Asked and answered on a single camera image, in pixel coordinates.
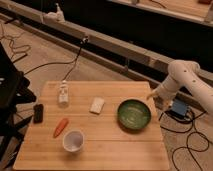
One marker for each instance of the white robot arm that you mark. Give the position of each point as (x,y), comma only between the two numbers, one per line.
(183,73)

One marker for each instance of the orange carrot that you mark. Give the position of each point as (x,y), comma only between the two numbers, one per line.
(60,127)

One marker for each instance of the black chair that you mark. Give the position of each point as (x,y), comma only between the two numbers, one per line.
(13,90)

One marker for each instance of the black rectangular block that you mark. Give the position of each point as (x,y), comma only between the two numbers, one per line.
(38,113)

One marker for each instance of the metal frame rail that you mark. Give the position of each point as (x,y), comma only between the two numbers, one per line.
(125,49)

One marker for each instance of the wooden board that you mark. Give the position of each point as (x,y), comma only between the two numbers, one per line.
(107,146)

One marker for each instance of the white clamp on rail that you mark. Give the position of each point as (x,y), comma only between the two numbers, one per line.
(57,16)

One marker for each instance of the green ceramic bowl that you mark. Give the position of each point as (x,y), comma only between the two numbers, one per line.
(133,114)

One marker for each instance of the white sponge block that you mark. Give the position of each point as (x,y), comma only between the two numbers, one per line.
(97,105)

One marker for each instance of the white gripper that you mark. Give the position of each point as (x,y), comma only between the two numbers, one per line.
(161,92)

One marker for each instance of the white plastic cup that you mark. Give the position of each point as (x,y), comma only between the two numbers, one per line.
(73,141)

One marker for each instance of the blue electronics box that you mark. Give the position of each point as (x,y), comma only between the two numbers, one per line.
(179,108)

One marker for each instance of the clear plastic bottle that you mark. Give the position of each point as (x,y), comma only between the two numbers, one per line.
(63,98)

